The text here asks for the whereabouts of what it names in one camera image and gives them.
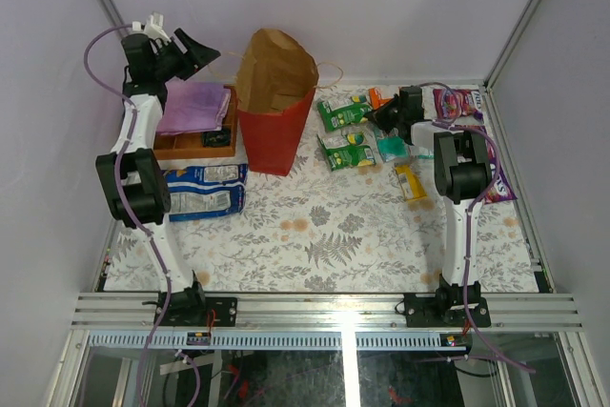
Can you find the aluminium front rail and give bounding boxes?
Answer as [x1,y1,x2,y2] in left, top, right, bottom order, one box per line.
[71,292,583,333]

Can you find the dark floral cloth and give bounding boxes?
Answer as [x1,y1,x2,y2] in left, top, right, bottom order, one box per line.
[201,130,231,148]

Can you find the teal candy bag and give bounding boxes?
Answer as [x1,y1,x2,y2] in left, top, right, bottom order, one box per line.
[373,127,434,163]

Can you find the purple Fox's candy bag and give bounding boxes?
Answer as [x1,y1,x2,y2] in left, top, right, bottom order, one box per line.
[457,125,494,155]
[484,167,517,204]

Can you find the yellow snack bar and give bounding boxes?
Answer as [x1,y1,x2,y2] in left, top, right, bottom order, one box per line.
[395,164,427,202]

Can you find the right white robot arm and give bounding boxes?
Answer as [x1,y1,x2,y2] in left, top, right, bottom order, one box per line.
[365,85,499,326]

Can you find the floral table mat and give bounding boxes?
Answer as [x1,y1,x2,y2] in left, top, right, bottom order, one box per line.
[102,84,539,293]

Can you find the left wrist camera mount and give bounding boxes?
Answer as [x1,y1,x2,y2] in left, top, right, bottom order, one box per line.
[131,11,172,44]

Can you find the blue Doritos chip bag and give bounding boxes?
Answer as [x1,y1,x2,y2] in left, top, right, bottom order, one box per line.
[163,164,249,222]

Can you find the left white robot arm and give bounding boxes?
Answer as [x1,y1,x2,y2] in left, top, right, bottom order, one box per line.
[95,22,220,326]

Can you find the purple plastic package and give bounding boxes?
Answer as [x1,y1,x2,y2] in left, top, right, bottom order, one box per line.
[156,80,231,135]

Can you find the orange wooden tray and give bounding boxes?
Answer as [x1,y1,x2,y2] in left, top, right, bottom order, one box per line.
[153,85,238,161]

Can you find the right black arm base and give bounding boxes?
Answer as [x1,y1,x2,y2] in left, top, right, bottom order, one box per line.
[395,277,491,328]

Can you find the green snack packet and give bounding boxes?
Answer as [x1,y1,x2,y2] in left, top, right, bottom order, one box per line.
[316,95,373,132]
[317,132,376,172]

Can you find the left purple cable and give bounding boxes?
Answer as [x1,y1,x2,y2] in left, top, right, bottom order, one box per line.
[83,23,201,407]

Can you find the purple cable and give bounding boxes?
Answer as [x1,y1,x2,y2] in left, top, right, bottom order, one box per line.
[418,81,538,375]
[83,23,201,407]

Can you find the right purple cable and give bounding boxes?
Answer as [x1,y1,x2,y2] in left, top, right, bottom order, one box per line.
[418,81,538,375]

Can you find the white Fox's candy bag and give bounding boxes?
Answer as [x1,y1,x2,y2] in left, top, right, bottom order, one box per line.
[433,88,483,122]

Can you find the blue white cable duct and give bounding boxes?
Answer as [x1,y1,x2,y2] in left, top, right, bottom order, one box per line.
[89,330,469,352]

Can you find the red paper bag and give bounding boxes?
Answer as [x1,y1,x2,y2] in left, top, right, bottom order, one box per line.
[234,29,324,176]

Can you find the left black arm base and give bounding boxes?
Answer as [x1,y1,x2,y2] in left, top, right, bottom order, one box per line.
[143,277,238,329]

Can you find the orange Fox's candy bag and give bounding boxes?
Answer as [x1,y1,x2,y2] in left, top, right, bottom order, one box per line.
[368,87,392,110]

